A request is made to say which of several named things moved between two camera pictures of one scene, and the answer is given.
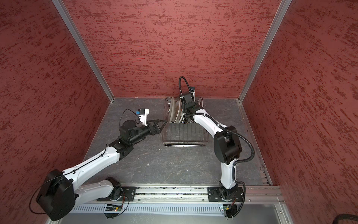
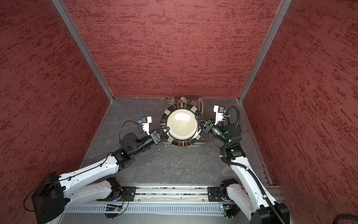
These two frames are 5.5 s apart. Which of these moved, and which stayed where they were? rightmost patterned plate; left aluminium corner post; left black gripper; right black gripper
Moved: left black gripper; right black gripper
Stayed: left aluminium corner post; rightmost patterned plate
